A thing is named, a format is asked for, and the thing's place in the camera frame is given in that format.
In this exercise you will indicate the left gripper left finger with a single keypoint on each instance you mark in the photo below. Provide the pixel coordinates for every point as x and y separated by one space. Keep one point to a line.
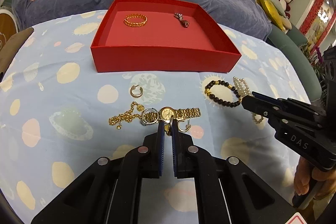
108 191

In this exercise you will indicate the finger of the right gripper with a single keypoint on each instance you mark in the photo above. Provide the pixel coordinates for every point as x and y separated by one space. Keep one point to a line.
265 103

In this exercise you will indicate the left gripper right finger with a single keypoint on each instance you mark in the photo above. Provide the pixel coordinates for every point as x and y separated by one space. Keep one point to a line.
227 191

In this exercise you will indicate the gold hoop earring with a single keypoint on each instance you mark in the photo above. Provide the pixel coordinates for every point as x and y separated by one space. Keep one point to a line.
183 125
136 91

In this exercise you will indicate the gold wristwatch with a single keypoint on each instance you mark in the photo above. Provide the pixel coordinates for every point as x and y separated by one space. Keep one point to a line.
153 115

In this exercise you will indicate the silver wristwatch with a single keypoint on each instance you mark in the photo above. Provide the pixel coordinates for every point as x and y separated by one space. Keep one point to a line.
184 23

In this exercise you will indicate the gold chain bangle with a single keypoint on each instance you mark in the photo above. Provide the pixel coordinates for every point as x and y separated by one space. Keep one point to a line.
135 20

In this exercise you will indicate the red jewelry box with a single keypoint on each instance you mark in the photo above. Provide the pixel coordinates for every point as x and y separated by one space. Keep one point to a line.
162 44

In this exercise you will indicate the green sofa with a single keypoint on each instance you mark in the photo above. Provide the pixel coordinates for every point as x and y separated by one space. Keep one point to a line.
289 44

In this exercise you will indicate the blue planet print cloth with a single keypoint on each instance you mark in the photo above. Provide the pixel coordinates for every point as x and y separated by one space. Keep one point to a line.
55 109

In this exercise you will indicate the yellow satin pillow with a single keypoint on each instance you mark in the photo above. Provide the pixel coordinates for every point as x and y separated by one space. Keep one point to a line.
272 13

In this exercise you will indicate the brown felt pouch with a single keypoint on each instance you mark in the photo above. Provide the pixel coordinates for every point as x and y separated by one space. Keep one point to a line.
11 48

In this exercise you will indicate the white round wooden device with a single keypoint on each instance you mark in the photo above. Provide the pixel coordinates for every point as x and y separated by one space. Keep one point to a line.
8 26

